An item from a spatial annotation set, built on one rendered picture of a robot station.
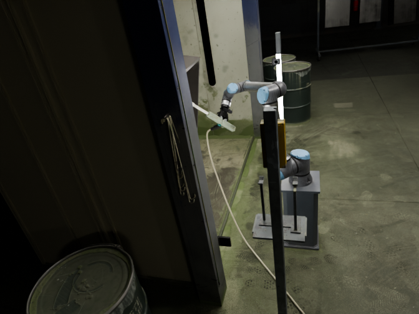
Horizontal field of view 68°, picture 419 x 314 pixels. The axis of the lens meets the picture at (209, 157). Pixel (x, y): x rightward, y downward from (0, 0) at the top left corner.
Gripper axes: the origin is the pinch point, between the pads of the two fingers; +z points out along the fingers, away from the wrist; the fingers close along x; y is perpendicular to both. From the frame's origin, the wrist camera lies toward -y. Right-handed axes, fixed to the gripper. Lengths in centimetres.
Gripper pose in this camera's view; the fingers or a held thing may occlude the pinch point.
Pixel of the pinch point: (221, 125)
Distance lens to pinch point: 280.6
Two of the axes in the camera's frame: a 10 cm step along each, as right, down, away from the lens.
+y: -5.9, 1.6, 7.9
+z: -2.3, 9.0, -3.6
